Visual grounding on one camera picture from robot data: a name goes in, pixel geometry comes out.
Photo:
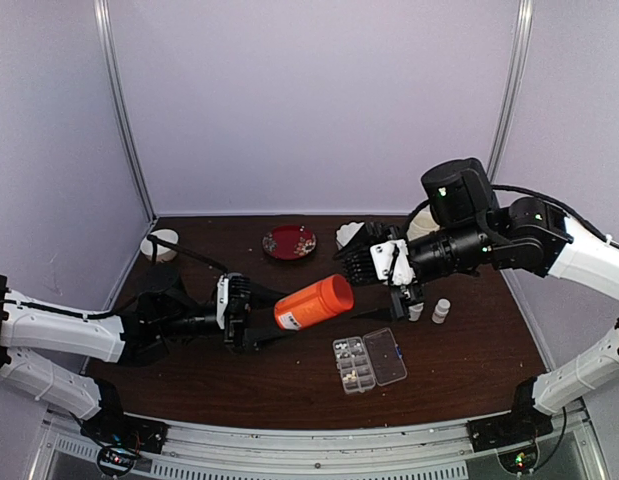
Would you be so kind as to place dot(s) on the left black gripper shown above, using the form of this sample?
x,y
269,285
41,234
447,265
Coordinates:
x,y
252,336

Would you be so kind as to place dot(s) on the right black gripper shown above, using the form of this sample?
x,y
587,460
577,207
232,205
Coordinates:
x,y
403,293

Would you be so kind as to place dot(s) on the orange pill bottle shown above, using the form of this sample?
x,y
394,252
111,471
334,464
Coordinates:
x,y
314,304

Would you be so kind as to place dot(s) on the small white bottle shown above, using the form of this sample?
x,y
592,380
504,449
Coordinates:
x,y
441,311
414,312

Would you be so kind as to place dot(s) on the clear plastic pill organizer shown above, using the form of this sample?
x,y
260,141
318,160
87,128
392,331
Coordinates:
x,y
380,365

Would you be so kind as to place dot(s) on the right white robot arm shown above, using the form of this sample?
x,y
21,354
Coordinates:
x,y
536,233

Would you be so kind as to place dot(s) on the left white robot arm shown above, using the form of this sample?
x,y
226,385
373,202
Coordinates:
x,y
135,335

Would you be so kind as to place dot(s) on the white pills in organizer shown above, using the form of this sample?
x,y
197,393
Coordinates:
x,y
346,348

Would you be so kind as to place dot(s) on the cream pills in organizer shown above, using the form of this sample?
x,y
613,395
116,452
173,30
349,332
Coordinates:
x,y
350,379

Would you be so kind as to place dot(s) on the white scalloped bowl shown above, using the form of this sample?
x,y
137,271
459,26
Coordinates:
x,y
345,233

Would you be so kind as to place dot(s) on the cream ribbed mug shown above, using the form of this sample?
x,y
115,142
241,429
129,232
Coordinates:
x,y
422,224

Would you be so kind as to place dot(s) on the red floral plate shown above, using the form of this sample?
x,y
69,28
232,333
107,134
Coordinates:
x,y
289,242

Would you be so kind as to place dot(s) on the white ceramic rice bowl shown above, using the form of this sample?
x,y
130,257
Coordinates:
x,y
161,251

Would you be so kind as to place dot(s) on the right aluminium frame post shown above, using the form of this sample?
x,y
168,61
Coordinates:
x,y
518,59

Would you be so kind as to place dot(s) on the front aluminium rail base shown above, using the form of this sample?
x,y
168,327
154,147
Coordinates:
x,y
441,450

